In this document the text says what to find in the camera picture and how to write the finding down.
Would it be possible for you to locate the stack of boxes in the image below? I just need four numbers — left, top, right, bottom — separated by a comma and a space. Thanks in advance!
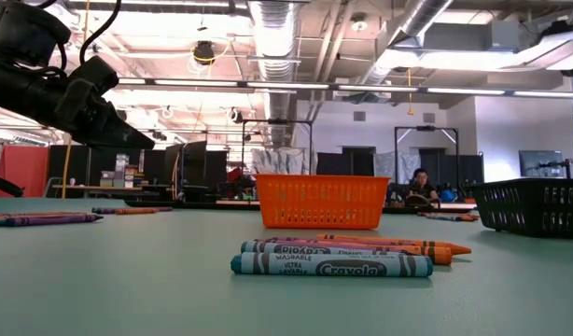
99, 153, 146, 189

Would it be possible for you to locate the black camera cable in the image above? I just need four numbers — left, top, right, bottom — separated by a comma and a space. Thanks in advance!
78, 0, 123, 65

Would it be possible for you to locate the orange plastic basket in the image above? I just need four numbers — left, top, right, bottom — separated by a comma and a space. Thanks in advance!
255, 174, 391, 231

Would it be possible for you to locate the long ceiling light bar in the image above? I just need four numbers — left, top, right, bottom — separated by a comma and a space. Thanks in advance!
117, 77, 573, 101

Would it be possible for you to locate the black arched handle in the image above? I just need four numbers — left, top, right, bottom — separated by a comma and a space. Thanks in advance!
404, 193, 438, 210

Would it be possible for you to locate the person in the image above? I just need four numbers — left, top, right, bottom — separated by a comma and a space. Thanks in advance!
0, 173, 25, 199
404, 167, 440, 202

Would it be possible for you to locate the wooden desk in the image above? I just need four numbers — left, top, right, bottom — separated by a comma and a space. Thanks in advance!
51, 184, 144, 193

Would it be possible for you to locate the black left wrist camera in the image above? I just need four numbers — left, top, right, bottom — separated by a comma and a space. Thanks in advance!
67, 54, 120, 97

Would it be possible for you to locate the black plastic basket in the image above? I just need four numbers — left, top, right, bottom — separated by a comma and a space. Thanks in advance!
467, 177, 573, 240

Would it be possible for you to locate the yellow hanging cord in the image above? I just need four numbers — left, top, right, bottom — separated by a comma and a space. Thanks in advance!
61, 133, 74, 200

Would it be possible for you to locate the silver ventilation duct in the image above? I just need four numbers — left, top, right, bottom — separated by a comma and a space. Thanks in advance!
358, 0, 455, 97
246, 0, 300, 149

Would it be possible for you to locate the teal crayon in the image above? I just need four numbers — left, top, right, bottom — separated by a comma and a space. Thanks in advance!
230, 252, 435, 279
240, 240, 426, 258
419, 212, 466, 222

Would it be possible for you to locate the black metal frame stand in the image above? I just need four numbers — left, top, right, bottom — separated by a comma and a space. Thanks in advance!
394, 124, 461, 186
240, 119, 314, 176

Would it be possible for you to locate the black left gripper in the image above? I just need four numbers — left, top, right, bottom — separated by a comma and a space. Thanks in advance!
0, 64, 156, 151

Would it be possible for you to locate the black metal table frame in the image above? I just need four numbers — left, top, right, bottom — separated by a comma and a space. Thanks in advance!
124, 199, 477, 215

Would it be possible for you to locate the black computer monitor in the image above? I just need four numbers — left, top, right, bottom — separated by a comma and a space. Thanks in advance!
163, 140, 230, 203
518, 149, 565, 179

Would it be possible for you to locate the red partition panel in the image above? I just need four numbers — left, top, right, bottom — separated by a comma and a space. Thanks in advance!
0, 145, 50, 199

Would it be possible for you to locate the black round ceiling fixture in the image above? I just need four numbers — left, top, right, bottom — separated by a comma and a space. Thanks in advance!
192, 40, 217, 66

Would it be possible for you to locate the silver foil curtain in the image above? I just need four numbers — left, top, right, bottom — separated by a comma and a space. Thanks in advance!
250, 147, 318, 176

